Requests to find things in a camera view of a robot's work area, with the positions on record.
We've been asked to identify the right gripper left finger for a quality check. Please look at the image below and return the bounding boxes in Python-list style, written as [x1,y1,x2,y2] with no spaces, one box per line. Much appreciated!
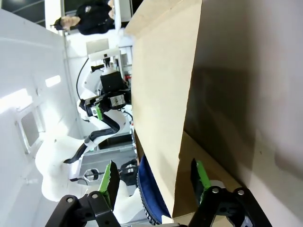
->
[46,159,120,227]

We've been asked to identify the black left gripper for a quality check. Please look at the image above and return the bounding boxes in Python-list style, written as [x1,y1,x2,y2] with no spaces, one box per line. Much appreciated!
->
[79,71,131,119]

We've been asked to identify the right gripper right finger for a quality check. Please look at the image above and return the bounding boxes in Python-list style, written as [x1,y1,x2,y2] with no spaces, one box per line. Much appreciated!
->
[189,158,273,227]

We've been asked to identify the brown cardboard box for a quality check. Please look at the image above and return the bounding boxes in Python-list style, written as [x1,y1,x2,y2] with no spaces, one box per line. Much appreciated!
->
[124,0,248,219]

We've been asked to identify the navy Campus pencil case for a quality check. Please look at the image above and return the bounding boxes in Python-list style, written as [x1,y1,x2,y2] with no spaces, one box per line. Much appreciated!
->
[136,153,172,224]

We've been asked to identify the person in black shirt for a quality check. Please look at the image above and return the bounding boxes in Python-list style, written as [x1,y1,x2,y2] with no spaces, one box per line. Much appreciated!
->
[50,0,115,36]

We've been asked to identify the black cable sleeve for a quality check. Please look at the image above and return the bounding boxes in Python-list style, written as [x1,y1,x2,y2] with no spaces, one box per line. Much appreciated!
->
[63,113,121,164]

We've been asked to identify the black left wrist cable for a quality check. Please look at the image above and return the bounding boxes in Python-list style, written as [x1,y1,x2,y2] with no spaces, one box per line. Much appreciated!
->
[76,58,92,100]

